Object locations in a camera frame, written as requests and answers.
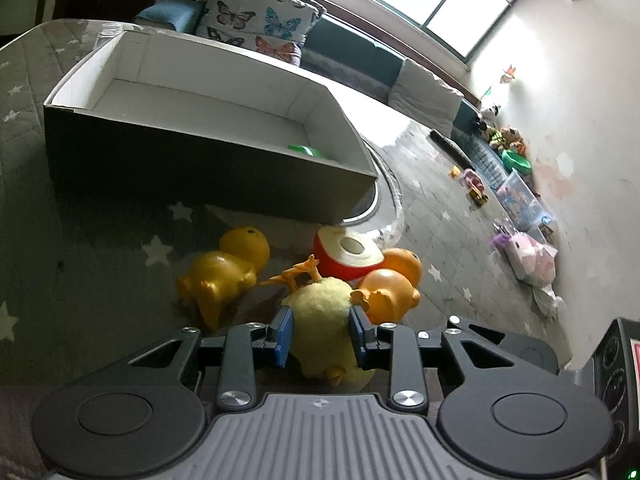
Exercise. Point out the green plastic bowl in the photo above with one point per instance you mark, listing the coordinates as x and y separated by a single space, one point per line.
512 161

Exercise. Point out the grey white cushion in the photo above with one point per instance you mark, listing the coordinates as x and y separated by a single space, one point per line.
424 97

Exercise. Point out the small yellow toy truck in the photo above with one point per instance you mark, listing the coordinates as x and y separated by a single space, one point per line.
478 197

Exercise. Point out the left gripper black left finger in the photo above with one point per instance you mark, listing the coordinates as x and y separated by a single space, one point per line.
246 348

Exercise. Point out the teal sofa bench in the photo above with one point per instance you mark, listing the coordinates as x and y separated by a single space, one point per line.
338 51

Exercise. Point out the butterfly print cushion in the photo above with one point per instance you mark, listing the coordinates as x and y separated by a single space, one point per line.
276 28

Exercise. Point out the pink white plastic bag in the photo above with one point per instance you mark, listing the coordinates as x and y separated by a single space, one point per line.
532 262

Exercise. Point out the pink toy figure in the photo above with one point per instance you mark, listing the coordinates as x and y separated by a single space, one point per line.
470 179

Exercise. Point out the orange rubber duck toy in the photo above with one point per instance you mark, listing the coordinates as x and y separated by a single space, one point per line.
387 293

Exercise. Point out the green bean bag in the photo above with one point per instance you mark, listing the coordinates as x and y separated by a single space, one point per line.
305 149

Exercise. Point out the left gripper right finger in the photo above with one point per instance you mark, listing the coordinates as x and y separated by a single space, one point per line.
394 348

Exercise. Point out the golden yellow duck toy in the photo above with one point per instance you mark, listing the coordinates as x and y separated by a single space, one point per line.
215 279

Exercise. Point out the pile of plush toys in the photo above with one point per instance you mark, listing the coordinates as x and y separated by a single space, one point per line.
499 139

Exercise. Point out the clear plastic storage box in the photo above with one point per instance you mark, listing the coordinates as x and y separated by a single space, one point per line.
524 208

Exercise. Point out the red white apple slice toy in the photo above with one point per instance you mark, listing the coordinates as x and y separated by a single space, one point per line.
345 253

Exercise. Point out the grey cardboard box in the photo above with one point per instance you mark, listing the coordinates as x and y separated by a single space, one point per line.
155 115

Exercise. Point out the round black induction cooktop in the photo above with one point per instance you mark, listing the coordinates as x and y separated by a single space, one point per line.
381 213

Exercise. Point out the yellow plush chick toy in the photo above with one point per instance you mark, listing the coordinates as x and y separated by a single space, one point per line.
321 340

